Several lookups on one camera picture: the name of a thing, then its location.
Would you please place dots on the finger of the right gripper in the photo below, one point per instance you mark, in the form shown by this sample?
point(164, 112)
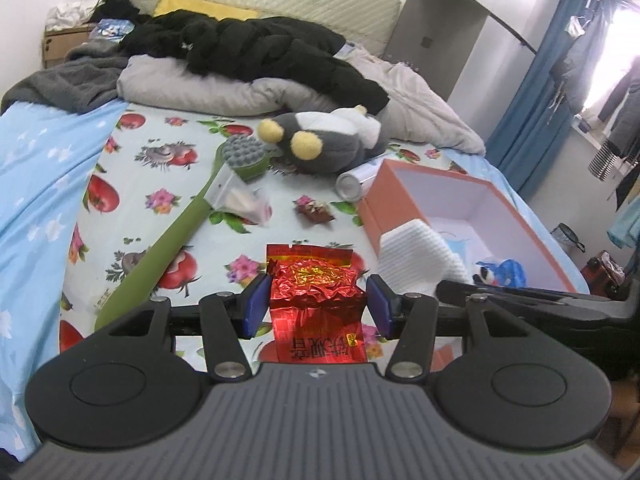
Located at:
point(455, 293)

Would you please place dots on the white aluminium can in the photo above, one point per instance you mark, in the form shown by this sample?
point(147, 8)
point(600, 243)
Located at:
point(353, 184)

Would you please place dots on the hanging clothes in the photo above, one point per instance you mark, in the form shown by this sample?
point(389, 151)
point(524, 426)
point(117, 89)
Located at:
point(591, 83)

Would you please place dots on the white crumpled cloth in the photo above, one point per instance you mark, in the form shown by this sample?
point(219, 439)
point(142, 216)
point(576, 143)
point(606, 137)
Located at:
point(68, 15)

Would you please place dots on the black wire basket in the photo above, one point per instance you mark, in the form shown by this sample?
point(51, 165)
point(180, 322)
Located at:
point(567, 238)

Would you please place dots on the wooden nightstand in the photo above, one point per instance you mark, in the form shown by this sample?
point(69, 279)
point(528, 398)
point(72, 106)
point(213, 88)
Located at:
point(56, 43)

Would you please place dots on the orange cardboard box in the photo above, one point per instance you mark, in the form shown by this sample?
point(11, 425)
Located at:
point(469, 209)

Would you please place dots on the grey duvet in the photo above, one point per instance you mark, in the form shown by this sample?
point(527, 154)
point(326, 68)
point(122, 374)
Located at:
point(415, 112)

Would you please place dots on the blue surgical face mask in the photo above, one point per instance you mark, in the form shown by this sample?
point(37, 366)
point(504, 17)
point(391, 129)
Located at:
point(462, 247)

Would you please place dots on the light blue bedsheet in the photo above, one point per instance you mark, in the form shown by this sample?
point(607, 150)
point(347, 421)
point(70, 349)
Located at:
point(47, 156)

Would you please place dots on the red foil tea packet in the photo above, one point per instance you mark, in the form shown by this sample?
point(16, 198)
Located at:
point(316, 304)

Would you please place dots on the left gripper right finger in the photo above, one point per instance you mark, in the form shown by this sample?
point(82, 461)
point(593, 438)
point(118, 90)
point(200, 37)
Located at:
point(414, 320)

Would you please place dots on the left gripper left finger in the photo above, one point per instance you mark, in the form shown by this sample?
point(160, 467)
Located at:
point(223, 319)

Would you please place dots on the grey penguin plush toy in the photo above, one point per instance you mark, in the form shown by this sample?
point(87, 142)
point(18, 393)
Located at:
point(325, 143)

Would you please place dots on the blue curtain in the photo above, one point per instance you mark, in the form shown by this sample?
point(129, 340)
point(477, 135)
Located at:
point(536, 124)

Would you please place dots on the small panda plush toy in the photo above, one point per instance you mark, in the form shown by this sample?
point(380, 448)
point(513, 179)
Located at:
point(507, 273)

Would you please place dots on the white tissue paper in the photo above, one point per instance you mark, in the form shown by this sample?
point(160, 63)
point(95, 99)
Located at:
point(414, 258)

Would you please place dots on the clear plastic pouch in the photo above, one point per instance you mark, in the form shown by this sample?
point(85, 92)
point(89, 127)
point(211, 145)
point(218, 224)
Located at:
point(229, 193)

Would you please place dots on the dark red snack packet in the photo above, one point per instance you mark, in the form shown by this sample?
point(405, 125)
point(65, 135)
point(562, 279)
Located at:
point(314, 211)

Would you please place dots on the dark grey blanket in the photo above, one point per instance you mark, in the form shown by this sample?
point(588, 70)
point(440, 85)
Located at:
point(84, 81)

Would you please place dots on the red bag on floor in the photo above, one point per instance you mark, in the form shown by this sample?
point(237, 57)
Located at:
point(603, 275)

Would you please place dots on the black jacket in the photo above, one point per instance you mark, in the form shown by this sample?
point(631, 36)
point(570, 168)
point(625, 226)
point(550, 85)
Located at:
point(279, 47)

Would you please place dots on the grey wall cabinet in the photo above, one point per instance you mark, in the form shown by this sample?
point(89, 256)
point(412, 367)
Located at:
point(437, 37)

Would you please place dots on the green massage hammer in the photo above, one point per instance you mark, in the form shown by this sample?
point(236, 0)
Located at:
point(249, 158)

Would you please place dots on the yellow pillow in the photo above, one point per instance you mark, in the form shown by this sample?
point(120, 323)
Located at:
point(212, 9)

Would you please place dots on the blue plastic packet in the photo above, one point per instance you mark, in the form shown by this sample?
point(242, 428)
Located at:
point(110, 29)

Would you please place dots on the fruit print tablecloth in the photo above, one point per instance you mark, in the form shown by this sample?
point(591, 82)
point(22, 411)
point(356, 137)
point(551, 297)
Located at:
point(180, 207)

